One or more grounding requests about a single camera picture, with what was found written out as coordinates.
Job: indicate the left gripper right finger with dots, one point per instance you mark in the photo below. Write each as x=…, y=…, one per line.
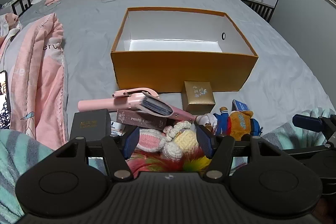
x=219, y=150

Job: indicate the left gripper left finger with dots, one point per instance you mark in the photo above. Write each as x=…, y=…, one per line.
x=116, y=151

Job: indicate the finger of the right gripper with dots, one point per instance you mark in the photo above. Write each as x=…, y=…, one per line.
x=307, y=123

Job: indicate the pink feather pompom toy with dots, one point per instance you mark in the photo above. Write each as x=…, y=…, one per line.
x=194, y=161

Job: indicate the brown bear plush sailor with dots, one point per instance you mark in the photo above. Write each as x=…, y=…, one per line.
x=235, y=124

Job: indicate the crochet white bunny doll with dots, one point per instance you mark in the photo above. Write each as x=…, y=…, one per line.
x=173, y=142

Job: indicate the black small box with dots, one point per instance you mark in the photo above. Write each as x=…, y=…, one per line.
x=92, y=125

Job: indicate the maroon photo card box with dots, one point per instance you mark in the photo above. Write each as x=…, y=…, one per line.
x=140, y=119

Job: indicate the gold gift box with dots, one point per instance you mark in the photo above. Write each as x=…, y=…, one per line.
x=197, y=97

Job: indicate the pink selfie stick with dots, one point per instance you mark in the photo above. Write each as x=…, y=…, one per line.
x=126, y=99

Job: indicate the striped teal sleeve forearm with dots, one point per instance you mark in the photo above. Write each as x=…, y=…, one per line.
x=19, y=153

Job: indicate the person right hand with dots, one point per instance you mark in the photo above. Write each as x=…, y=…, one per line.
x=319, y=112

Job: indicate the blue card pack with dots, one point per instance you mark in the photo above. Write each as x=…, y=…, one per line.
x=239, y=106

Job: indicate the pink grey folded quilt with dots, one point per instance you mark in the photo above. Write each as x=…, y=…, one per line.
x=33, y=59

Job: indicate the left nightstand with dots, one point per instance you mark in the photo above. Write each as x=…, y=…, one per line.
x=17, y=7

